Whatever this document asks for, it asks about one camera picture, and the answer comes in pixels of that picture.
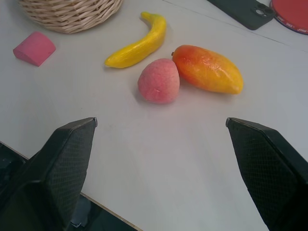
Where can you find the black smartphone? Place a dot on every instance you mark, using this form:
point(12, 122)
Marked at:
point(250, 12)

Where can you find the wicker basket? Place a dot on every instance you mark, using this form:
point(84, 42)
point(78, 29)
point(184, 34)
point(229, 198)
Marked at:
point(69, 13)

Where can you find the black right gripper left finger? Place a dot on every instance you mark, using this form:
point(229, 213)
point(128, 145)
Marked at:
point(65, 166)

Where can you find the pink wedge block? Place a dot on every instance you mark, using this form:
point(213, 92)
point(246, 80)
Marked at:
point(34, 48)

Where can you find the orange yellow toy mango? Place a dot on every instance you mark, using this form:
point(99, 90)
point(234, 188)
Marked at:
point(208, 68)

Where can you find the red table tennis paddle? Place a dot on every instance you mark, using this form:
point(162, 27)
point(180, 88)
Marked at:
point(291, 13)

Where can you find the yellow toy banana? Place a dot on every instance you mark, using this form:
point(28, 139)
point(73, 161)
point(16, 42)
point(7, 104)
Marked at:
point(142, 44)

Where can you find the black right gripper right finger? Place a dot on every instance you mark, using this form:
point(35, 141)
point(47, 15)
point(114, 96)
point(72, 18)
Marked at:
point(267, 166)

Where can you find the pink toy peach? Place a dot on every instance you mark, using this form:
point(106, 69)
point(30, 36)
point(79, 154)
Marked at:
point(158, 81)

